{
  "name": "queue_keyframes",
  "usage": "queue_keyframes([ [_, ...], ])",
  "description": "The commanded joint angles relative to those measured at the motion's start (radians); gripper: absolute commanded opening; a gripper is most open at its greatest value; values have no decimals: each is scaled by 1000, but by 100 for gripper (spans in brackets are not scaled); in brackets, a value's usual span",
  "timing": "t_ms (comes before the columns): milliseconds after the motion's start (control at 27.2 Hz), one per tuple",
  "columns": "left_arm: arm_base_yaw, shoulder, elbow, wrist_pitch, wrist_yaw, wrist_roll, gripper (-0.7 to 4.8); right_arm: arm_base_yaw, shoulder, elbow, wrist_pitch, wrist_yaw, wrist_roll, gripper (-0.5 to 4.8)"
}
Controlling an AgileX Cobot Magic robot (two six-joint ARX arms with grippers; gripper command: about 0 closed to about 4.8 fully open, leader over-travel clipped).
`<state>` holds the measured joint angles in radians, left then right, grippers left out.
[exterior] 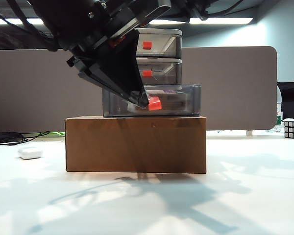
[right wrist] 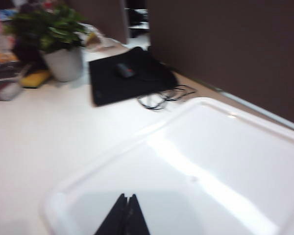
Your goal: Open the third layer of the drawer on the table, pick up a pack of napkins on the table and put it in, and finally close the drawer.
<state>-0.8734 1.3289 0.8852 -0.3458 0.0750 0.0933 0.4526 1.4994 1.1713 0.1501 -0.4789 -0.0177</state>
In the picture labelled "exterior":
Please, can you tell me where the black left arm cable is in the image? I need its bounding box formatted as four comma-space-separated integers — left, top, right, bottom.
0, 6, 62, 52

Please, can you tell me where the clear water bottle green label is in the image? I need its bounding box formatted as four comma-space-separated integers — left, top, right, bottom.
275, 102, 284, 133

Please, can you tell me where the brown cardboard box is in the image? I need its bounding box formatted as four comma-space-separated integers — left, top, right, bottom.
65, 116, 208, 174

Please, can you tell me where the black cable bundle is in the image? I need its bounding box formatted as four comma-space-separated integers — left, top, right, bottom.
0, 131, 51, 145

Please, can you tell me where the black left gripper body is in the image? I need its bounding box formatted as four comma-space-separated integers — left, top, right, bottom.
66, 18, 147, 74

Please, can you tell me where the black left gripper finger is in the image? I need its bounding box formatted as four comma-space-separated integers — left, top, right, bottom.
95, 31, 150, 107
78, 64, 147, 108

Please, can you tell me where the green strip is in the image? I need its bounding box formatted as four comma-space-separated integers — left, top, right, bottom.
45, 131, 65, 138

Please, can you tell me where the white earbud case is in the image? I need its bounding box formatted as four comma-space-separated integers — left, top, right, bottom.
17, 146, 44, 160

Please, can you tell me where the grey partition panel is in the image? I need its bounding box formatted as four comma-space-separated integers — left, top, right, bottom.
0, 46, 278, 131

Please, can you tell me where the beige purple napkin pack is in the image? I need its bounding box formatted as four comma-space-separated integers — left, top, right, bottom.
147, 89, 190, 115

